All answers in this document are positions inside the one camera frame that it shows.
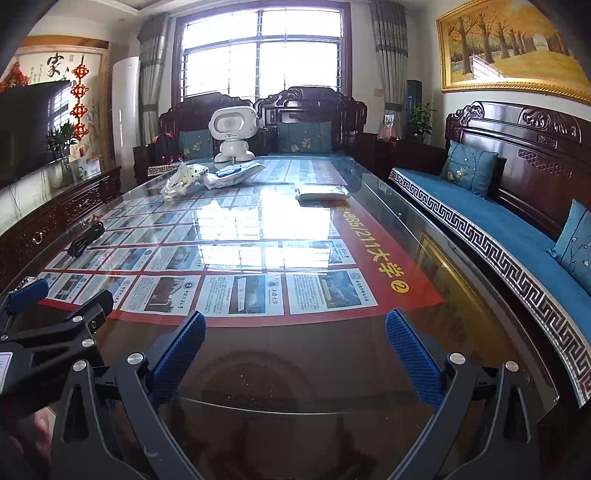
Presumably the person left hand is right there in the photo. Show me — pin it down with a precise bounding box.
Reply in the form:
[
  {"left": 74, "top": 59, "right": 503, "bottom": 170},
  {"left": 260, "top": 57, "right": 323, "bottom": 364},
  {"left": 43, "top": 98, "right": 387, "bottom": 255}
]
[{"left": 0, "top": 405, "right": 59, "bottom": 480}]

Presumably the wooden tv cabinet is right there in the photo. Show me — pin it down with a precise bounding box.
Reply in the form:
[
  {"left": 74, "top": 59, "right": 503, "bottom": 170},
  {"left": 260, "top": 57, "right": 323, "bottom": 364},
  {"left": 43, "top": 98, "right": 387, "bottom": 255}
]
[{"left": 1, "top": 167, "right": 121, "bottom": 290}]

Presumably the white spotted plastic bag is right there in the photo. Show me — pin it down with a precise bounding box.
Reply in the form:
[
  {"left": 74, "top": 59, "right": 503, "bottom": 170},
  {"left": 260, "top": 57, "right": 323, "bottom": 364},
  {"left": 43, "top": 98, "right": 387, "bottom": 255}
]
[{"left": 160, "top": 162, "right": 209, "bottom": 201}]

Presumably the green plant by tv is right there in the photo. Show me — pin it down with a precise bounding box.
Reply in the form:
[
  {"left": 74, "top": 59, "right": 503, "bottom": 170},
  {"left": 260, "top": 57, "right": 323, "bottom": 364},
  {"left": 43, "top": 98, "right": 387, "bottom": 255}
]
[{"left": 47, "top": 121, "right": 78, "bottom": 188}]

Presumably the blue bench cushion mat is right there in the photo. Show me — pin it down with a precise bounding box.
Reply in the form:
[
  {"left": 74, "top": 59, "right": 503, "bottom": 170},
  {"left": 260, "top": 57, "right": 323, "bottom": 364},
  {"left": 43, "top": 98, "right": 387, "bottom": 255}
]
[{"left": 389, "top": 166, "right": 591, "bottom": 342}]

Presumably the black television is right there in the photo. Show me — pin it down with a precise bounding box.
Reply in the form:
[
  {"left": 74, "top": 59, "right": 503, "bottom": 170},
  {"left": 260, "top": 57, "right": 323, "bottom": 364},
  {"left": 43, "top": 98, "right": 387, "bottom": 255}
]
[{"left": 0, "top": 81, "right": 69, "bottom": 188}]

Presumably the white blue wipes pack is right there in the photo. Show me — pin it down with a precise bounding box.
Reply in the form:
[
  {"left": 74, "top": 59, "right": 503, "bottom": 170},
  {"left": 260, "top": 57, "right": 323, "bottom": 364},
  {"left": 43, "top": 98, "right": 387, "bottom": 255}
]
[{"left": 202, "top": 161, "right": 266, "bottom": 190}]

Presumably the teal pillow left armchair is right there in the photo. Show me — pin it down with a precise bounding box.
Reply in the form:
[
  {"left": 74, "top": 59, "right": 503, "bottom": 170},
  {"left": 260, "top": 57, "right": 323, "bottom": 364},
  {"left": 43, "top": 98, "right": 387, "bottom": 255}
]
[{"left": 178, "top": 130, "right": 213, "bottom": 160}]

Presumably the teal pillow armchair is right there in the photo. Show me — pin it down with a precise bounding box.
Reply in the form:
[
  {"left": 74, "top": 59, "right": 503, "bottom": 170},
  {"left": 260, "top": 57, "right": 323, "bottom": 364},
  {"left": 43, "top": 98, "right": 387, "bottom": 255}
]
[
  {"left": 178, "top": 130, "right": 213, "bottom": 160},
  {"left": 277, "top": 122, "right": 332, "bottom": 154}
]

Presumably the teal pillow near bench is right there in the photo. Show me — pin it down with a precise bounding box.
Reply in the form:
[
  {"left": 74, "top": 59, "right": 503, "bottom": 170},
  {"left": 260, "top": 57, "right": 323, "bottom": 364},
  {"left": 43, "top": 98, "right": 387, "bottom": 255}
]
[{"left": 547, "top": 199, "right": 591, "bottom": 294}]

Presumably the teal pillow bench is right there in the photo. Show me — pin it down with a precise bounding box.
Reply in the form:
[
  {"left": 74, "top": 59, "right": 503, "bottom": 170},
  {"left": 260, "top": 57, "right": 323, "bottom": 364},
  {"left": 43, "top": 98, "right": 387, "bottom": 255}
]
[
  {"left": 547, "top": 199, "right": 591, "bottom": 294},
  {"left": 440, "top": 141, "right": 498, "bottom": 197}
]

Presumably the red chinese knot hanging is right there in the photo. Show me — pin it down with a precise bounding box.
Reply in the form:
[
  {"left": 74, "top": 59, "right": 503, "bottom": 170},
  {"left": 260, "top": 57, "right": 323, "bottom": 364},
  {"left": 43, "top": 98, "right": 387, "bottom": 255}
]
[{"left": 70, "top": 57, "right": 89, "bottom": 141}]

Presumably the teal pillow far bench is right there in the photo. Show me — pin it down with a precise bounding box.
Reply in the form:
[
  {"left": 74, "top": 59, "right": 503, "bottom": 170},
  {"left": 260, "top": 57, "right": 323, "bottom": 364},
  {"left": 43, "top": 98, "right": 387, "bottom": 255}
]
[{"left": 440, "top": 141, "right": 498, "bottom": 197}]

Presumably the long wooden sofa bench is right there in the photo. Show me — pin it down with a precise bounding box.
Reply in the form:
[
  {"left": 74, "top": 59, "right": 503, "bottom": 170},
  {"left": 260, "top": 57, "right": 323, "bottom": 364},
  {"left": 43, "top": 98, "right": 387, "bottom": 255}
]
[{"left": 402, "top": 101, "right": 590, "bottom": 406}]

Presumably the white robot toy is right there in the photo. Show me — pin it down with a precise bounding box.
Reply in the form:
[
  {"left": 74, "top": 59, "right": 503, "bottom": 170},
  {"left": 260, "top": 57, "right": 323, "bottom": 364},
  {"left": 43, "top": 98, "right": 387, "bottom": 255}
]
[{"left": 208, "top": 106, "right": 259, "bottom": 163}]

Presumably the white standing air conditioner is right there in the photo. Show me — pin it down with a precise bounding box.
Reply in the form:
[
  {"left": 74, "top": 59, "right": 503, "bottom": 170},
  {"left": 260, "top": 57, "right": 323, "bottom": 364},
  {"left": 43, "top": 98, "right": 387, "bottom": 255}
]
[{"left": 111, "top": 56, "right": 139, "bottom": 191}]

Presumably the teal pillow right armchair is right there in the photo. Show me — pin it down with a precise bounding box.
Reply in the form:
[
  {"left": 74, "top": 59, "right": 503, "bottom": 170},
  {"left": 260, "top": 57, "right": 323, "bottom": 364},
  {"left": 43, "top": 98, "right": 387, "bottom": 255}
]
[{"left": 277, "top": 122, "right": 332, "bottom": 154}]

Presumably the potted green plant corner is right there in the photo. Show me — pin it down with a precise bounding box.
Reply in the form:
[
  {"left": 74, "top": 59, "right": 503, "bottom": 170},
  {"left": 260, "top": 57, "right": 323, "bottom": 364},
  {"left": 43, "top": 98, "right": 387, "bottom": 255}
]
[{"left": 410, "top": 103, "right": 436, "bottom": 143}]

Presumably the carved wooden double armchair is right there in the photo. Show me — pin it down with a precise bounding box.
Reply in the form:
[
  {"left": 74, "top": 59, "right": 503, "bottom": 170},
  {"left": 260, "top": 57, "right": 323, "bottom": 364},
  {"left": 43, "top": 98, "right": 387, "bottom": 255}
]
[{"left": 133, "top": 86, "right": 368, "bottom": 185}]

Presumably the left striped curtain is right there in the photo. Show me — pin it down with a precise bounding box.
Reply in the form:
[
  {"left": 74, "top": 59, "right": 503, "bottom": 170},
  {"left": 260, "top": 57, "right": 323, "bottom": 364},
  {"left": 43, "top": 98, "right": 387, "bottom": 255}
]
[{"left": 137, "top": 13, "right": 169, "bottom": 144}]

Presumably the striped curtain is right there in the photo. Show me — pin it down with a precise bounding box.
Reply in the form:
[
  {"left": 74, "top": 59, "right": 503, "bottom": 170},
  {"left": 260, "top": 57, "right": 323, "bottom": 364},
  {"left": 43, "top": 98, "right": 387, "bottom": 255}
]
[
  {"left": 370, "top": 1, "right": 409, "bottom": 127},
  {"left": 137, "top": 13, "right": 169, "bottom": 144}
]

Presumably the large window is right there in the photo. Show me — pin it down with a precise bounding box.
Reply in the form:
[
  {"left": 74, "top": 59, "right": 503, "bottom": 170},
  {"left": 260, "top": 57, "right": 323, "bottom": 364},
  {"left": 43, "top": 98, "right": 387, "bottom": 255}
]
[{"left": 171, "top": 1, "right": 353, "bottom": 104}]

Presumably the gold framed tree painting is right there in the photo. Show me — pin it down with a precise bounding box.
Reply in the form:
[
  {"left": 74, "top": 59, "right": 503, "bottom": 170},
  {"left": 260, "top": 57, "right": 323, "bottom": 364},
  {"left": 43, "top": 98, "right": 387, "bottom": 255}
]
[{"left": 436, "top": 1, "right": 590, "bottom": 104}]

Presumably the right striped curtain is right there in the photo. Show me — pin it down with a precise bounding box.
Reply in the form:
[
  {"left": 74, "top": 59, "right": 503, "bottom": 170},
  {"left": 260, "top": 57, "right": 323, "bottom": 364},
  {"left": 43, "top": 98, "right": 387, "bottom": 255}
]
[{"left": 370, "top": 1, "right": 409, "bottom": 127}]

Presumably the black coiled cable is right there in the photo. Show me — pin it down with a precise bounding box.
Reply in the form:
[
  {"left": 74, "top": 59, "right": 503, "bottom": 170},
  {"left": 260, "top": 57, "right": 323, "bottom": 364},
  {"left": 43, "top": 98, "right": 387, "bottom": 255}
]
[{"left": 67, "top": 219, "right": 106, "bottom": 259}]

